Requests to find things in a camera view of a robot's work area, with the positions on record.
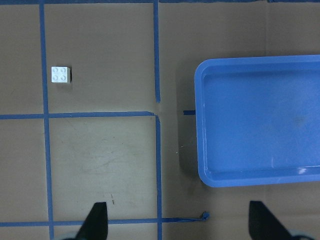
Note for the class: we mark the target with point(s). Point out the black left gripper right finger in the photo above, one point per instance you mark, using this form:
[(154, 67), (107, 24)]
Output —
[(263, 225)]

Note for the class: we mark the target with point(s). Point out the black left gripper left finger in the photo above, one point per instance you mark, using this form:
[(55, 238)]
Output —
[(95, 226)]

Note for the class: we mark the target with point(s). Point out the white square toy block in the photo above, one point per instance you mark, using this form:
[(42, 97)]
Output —
[(60, 74)]

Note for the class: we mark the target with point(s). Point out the blue plastic tray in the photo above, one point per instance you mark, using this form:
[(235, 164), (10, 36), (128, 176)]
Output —
[(258, 120)]

